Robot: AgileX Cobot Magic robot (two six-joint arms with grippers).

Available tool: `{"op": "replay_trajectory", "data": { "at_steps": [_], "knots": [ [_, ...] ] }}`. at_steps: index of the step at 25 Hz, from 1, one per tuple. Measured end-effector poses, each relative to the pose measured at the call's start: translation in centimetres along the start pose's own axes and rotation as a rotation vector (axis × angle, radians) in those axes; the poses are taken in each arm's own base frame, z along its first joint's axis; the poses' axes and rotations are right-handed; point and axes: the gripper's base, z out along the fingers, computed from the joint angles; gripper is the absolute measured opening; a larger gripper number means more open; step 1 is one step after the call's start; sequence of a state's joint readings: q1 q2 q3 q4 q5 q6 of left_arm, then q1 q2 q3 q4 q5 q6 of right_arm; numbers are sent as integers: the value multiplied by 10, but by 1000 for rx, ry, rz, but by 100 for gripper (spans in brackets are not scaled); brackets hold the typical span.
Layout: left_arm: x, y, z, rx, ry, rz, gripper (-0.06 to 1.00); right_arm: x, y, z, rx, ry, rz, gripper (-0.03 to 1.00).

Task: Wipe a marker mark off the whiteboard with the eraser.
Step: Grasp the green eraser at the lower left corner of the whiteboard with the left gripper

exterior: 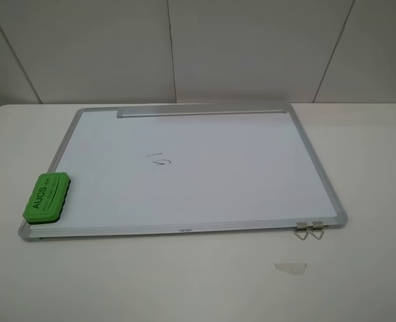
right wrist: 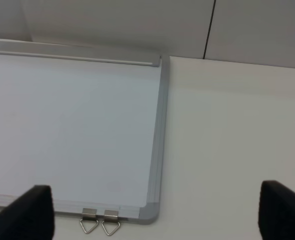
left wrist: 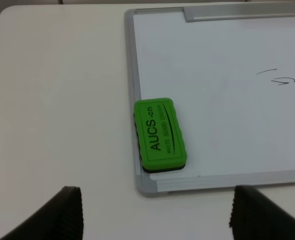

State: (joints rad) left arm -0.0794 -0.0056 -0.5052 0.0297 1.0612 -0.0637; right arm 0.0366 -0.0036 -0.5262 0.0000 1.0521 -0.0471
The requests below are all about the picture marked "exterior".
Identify right metal hanging clip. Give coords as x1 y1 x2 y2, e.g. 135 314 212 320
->
309 221 325 240

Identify metal hanging clip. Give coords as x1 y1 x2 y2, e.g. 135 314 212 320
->
294 222 309 241
309 221 325 240

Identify green whiteboard eraser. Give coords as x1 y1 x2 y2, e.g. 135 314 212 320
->
23 172 71 225

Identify left metal hanging clip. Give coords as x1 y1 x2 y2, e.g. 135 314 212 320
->
294 222 309 241

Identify white aluminium-framed whiteboard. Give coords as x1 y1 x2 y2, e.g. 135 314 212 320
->
18 103 348 241

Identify clear tape piece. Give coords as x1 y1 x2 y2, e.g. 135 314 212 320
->
275 263 308 276

